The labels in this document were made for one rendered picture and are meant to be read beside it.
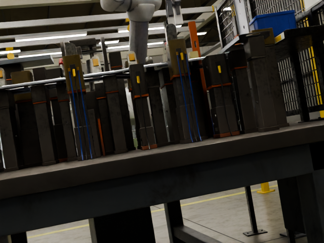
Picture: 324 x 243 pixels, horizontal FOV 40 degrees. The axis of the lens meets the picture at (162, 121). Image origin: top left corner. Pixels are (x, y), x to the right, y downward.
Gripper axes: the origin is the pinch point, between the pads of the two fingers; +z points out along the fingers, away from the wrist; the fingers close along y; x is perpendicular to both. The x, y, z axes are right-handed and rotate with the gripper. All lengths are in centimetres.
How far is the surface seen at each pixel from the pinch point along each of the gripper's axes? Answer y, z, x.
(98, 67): -12.9, 9.1, -32.0
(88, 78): -1.6, 15.0, -36.3
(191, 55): -10.8, 9.9, 6.5
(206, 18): -825, -216, 246
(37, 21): -708, -222, -122
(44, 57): -27, -1, -54
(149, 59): 1.4, 11.3, -12.7
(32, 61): -29, 0, -60
